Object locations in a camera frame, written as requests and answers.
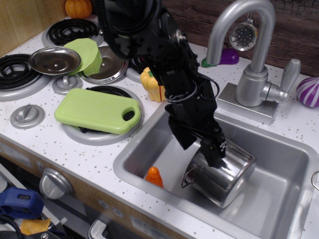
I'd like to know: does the front black burner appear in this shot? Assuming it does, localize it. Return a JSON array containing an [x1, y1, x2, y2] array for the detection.
[[62, 86, 144, 146]]

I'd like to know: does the silver faucet handle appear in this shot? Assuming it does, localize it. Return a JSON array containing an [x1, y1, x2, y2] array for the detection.
[[260, 59, 301, 104]]

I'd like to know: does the silver hanging strainer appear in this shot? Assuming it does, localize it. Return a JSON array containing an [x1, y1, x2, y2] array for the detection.
[[229, 11, 258, 51]]

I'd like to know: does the orange toy pumpkin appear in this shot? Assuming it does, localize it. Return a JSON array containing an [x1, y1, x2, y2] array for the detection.
[[65, 0, 92, 18]]

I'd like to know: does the silver stove knob front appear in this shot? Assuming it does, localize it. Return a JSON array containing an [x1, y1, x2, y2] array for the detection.
[[10, 104, 45, 129]]

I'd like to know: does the purple toy eggplant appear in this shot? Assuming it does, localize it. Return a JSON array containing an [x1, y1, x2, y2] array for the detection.
[[201, 48, 239, 68]]

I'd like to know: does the back right black burner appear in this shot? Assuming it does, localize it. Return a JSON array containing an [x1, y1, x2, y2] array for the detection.
[[125, 56, 148, 83]]

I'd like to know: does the back left black burner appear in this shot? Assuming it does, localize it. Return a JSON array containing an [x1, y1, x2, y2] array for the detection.
[[42, 18, 104, 47]]

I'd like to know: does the black burner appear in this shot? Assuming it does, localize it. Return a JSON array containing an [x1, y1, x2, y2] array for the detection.
[[125, 56, 148, 83], [42, 18, 104, 47], [62, 86, 144, 146], [0, 54, 51, 102]]

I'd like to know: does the stainless steel pot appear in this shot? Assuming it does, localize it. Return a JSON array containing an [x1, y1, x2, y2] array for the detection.
[[181, 140, 256, 208]]

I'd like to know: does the yellow toy bell pepper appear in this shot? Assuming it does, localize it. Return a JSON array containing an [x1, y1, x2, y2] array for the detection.
[[140, 67, 166, 103]]

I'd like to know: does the steel lid left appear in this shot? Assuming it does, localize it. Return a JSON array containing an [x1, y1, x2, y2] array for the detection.
[[28, 46, 81, 76]]

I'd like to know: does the orange tape piece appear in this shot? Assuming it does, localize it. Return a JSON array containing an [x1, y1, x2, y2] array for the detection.
[[20, 219, 51, 236]]

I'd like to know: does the steel lid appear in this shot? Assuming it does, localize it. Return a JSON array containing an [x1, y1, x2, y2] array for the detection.
[[28, 46, 81, 76], [79, 45, 129, 85]]

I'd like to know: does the orange toy carrot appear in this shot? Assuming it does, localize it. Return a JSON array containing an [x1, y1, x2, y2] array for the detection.
[[145, 166, 164, 188]]

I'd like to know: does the silver stove knob middle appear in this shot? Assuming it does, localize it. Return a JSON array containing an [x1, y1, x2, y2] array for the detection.
[[52, 75, 83, 96]]

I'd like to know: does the silver sink basin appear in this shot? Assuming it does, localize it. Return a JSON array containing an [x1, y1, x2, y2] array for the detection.
[[114, 105, 319, 239]]

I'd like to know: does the green cutting board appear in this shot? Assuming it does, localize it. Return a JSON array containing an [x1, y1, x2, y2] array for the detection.
[[54, 89, 141, 134]]

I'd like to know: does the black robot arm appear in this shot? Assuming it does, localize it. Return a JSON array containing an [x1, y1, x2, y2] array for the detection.
[[95, 0, 226, 167]]

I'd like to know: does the purple striped toy onion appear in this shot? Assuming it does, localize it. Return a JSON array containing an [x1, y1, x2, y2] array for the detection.
[[296, 77, 319, 108]]

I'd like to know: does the silver wire hook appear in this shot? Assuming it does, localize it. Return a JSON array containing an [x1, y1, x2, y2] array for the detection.
[[311, 170, 319, 191]]

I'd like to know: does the silver stove knob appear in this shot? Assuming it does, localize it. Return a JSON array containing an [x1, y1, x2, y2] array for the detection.
[[52, 75, 83, 96], [10, 104, 45, 129]]

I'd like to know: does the silver toy faucet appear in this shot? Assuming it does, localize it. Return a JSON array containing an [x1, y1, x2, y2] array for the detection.
[[206, 0, 279, 125]]

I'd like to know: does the far left black burner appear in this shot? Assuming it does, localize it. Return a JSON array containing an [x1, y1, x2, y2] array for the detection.
[[0, 54, 51, 102]]

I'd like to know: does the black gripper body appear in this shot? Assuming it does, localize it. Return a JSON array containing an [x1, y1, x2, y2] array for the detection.
[[165, 96, 225, 142]]

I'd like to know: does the silver oven door handle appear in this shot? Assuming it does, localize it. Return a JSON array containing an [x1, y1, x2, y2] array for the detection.
[[88, 220, 108, 239]]

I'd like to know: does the green plastic bowl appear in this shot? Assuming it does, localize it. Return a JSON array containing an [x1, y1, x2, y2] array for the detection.
[[64, 38, 102, 76]]

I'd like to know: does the blue clamp tool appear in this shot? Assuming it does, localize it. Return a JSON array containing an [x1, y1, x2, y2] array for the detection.
[[0, 187, 44, 219]]

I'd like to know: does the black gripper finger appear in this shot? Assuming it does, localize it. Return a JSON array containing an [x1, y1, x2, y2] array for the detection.
[[200, 139, 226, 167], [168, 117, 197, 150]]

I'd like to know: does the black cable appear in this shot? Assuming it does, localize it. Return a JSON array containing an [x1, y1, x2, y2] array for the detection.
[[0, 214, 23, 239]]

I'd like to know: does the silver oven knob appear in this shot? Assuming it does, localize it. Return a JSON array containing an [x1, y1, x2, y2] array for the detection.
[[39, 167, 73, 200]]

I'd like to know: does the steel lid right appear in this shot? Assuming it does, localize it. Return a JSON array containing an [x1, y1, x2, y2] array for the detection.
[[79, 45, 129, 85]]

